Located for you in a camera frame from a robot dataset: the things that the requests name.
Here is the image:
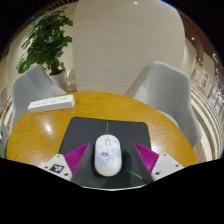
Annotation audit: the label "white power strip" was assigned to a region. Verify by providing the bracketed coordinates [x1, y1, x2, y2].
[27, 94, 76, 114]

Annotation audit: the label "white cartoon-print computer mouse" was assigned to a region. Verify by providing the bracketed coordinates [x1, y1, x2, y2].
[93, 133, 123, 177]

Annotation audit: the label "black mouse pad green lines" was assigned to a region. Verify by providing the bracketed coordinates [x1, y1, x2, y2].
[58, 116, 155, 190]

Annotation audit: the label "grey shell chair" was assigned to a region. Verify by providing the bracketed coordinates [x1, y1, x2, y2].
[9, 64, 68, 132]
[124, 60, 204, 150]

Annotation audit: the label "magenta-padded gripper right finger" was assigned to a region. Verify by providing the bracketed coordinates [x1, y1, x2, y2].
[133, 141, 184, 182]

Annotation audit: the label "green potted plant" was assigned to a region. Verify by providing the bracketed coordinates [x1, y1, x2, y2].
[16, 8, 74, 90]

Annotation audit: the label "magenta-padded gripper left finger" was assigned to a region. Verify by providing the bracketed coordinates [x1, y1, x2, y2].
[39, 142, 92, 183]

